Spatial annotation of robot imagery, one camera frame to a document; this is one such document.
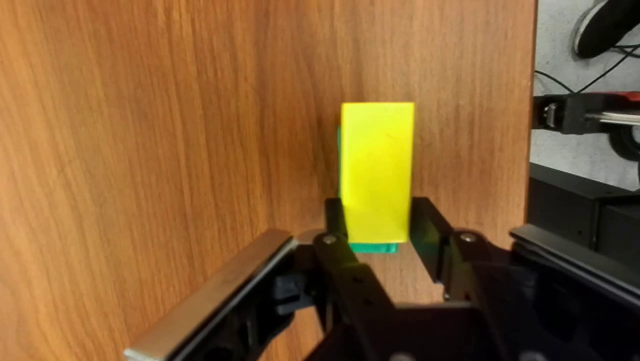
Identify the yellow rectangular block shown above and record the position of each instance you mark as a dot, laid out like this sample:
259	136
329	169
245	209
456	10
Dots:
376	141

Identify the wooden table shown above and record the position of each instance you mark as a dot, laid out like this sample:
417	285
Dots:
142	143

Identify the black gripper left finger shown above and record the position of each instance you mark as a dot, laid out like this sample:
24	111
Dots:
351	301

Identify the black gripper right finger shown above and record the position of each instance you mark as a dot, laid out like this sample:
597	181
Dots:
472	272

